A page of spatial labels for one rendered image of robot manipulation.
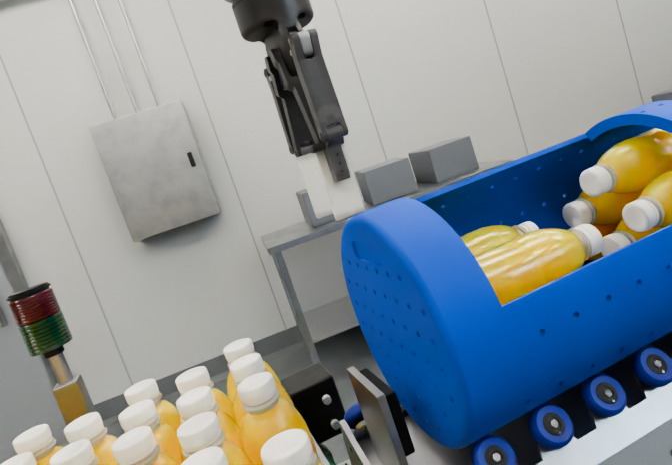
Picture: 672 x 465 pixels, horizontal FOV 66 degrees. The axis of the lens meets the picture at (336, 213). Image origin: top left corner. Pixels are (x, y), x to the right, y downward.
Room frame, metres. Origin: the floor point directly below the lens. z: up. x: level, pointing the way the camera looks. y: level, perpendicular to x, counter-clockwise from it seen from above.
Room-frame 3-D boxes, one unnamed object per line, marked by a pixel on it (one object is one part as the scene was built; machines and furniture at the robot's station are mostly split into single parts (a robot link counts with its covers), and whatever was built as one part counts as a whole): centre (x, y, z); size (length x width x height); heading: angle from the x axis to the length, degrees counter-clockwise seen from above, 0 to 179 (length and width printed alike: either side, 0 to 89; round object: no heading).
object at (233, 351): (0.66, 0.18, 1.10); 0.04 x 0.04 x 0.02
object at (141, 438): (0.49, 0.26, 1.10); 0.04 x 0.04 x 0.02
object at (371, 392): (0.57, 0.02, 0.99); 0.10 x 0.02 x 0.12; 16
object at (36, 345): (0.81, 0.49, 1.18); 0.06 x 0.06 x 0.05
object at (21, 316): (0.81, 0.49, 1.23); 0.06 x 0.06 x 0.04
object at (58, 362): (0.81, 0.49, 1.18); 0.06 x 0.06 x 0.16
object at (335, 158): (0.48, -0.02, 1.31); 0.03 x 0.01 x 0.05; 16
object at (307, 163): (0.57, 0.01, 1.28); 0.03 x 0.01 x 0.07; 106
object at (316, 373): (0.75, 0.12, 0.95); 0.10 x 0.07 x 0.10; 16
